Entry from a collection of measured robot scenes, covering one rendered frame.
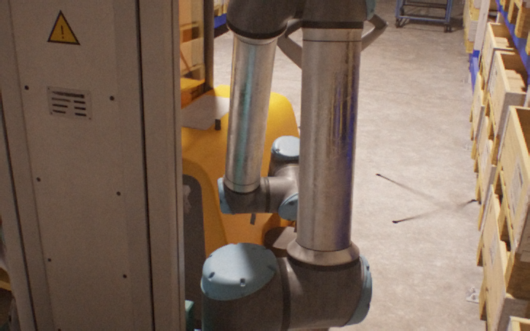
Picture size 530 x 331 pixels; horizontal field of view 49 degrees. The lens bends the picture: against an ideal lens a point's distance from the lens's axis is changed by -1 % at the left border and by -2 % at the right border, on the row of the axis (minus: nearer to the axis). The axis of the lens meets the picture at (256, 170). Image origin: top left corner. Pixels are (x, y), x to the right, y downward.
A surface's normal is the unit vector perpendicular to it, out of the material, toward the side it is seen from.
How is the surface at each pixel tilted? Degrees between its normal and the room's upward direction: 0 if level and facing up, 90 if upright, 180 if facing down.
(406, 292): 0
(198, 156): 14
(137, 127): 90
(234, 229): 74
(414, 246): 0
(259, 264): 5
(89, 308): 90
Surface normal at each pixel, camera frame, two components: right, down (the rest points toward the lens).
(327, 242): 0.02, 0.26
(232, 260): -0.05, -0.90
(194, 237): -0.38, 0.37
